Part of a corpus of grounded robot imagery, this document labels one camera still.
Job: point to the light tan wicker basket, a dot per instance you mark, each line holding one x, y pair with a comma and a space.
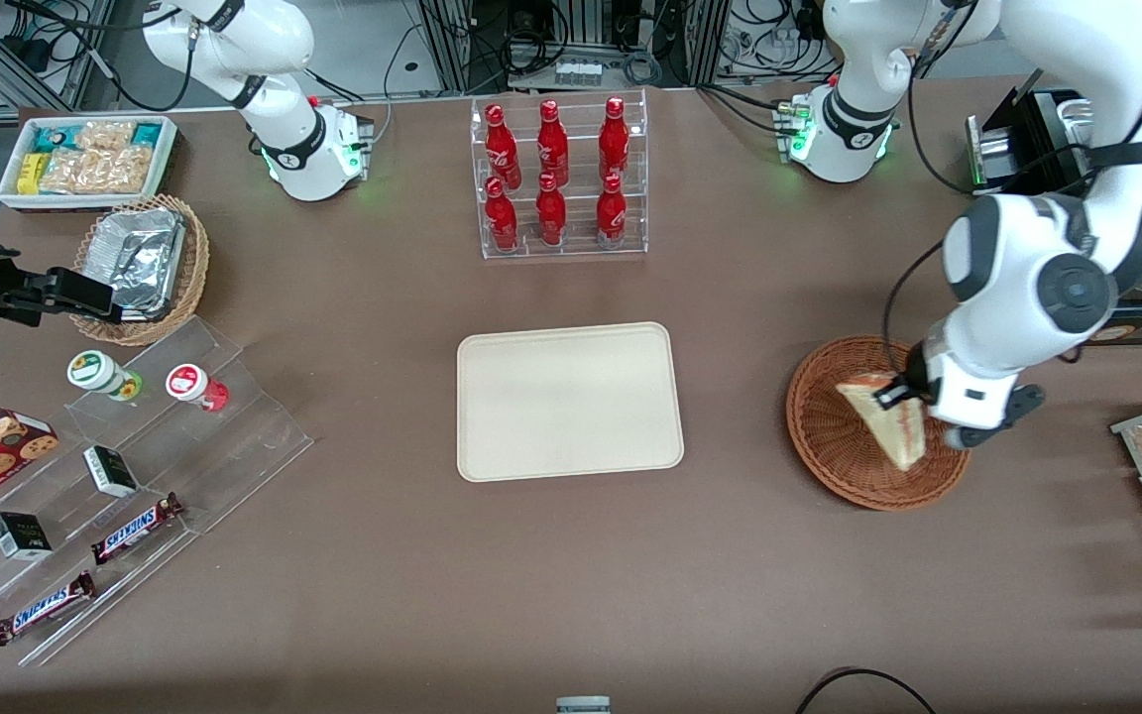
196, 268

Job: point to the beige rectangular tray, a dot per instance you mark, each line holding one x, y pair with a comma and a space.
571, 402

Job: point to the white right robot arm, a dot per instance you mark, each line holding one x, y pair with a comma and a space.
303, 149

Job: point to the triangular sandwich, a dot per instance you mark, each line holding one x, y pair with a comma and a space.
893, 436

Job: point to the Snickers chocolate bar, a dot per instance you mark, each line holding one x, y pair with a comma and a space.
135, 529
44, 607

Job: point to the small clear cracker bag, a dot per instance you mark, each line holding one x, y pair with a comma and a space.
107, 134

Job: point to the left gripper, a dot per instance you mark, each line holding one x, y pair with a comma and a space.
913, 380

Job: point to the clear acrylic stepped stand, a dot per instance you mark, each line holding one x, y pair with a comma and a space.
244, 446

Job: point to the green lidded cup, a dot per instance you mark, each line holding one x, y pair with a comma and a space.
93, 370

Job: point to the red cola bottle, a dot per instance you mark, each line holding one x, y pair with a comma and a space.
501, 218
551, 213
614, 141
501, 149
611, 213
552, 144

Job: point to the white rectangular snack bin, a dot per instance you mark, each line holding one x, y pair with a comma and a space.
11, 193

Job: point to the red lidded cup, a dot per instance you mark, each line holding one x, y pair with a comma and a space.
189, 382

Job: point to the silver box green light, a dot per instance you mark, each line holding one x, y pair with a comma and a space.
989, 154

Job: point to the large clear cracker bag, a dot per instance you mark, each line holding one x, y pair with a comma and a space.
100, 171

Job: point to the brown round wicker basket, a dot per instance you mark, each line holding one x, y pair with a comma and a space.
829, 436

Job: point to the small grey object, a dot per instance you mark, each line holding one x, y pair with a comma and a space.
583, 705

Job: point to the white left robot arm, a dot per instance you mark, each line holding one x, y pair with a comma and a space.
1037, 268

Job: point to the yellow snack packet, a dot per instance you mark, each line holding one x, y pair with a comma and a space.
32, 174

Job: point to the clear acrylic bottle rack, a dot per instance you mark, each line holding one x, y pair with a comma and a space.
581, 243

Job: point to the white power strip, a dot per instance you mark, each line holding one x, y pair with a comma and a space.
578, 72

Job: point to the small black box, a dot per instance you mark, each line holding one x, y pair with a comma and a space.
111, 471
20, 536

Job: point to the black yellow countertop appliance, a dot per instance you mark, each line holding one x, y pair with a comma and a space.
1042, 129

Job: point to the teal snack packet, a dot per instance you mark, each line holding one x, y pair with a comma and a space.
56, 137
147, 133

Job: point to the aluminium foil container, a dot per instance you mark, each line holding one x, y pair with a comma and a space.
140, 258

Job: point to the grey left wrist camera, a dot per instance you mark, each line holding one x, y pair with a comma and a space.
972, 437

